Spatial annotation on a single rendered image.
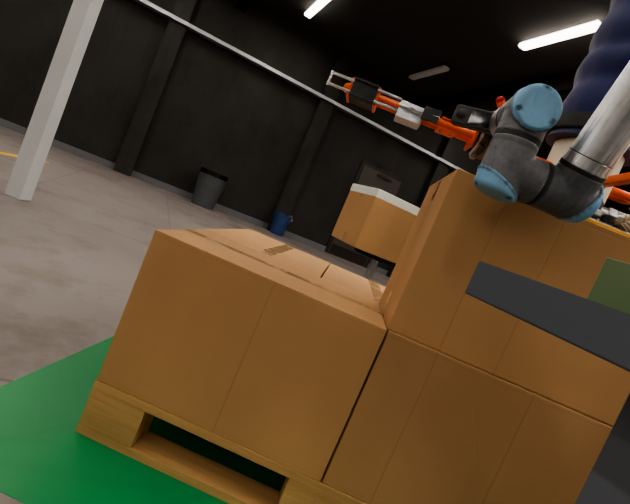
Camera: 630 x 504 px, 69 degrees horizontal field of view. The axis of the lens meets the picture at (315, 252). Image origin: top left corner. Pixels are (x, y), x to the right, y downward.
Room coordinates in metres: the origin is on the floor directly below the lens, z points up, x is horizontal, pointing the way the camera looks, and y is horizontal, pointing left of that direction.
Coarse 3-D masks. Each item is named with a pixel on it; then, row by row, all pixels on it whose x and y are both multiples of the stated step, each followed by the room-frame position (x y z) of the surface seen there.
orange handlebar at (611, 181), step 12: (348, 84) 1.24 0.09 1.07; (384, 96) 1.23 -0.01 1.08; (384, 108) 1.27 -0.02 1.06; (444, 120) 1.22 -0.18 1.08; (444, 132) 1.24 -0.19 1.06; (456, 132) 1.22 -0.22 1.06; (468, 132) 1.21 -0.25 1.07; (612, 180) 1.10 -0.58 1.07; (624, 180) 1.05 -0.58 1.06; (612, 192) 1.19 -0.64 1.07; (624, 192) 1.19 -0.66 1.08
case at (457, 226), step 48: (432, 192) 1.31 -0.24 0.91; (480, 192) 1.04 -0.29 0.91; (432, 240) 1.04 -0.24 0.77; (480, 240) 1.04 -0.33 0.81; (528, 240) 1.03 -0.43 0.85; (576, 240) 1.02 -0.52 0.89; (624, 240) 1.02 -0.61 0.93; (432, 288) 1.04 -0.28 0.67; (576, 288) 1.02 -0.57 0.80; (432, 336) 1.04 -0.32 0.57; (480, 336) 1.03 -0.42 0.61; (528, 336) 1.03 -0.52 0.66; (528, 384) 1.02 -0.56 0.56; (576, 384) 1.02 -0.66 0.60; (624, 384) 1.01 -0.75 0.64
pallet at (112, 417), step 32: (96, 384) 1.07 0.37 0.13; (96, 416) 1.07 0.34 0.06; (128, 416) 1.06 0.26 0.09; (160, 416) 1.06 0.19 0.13; (128, 448) 1.06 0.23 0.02; (160, 448) 1.11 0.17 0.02; (192, 480) 1.05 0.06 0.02; (224, 480) 1.09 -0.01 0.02; (288, 480) 1.04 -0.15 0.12; (320, 480) 1.05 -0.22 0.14
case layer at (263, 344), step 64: (192, 256) 1.06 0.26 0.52; (256, 256) 1.31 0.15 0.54; (128, 320) 1.07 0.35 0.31; (192, 320) 1.06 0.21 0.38; (256, 320) 1.05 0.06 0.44; (320, 320) 1.05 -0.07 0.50; (384, 320) 1.17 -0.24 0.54; (128, 384) 1.07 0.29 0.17; (192, 384) 1.06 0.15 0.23; (256, 384) 1.05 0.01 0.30; (320, 384) 1.04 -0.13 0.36; (384, 384) 1.03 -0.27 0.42; (448, 384) 1.03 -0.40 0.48; (512, 384) 1.02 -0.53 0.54; (256, 448) 1.05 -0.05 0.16; (320, 448) 1.04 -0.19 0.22; (384, 448) 1.03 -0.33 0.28; (448, 448) 1.02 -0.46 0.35; (512, 448) 1.02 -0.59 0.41; (576, 448) 1.01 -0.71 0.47
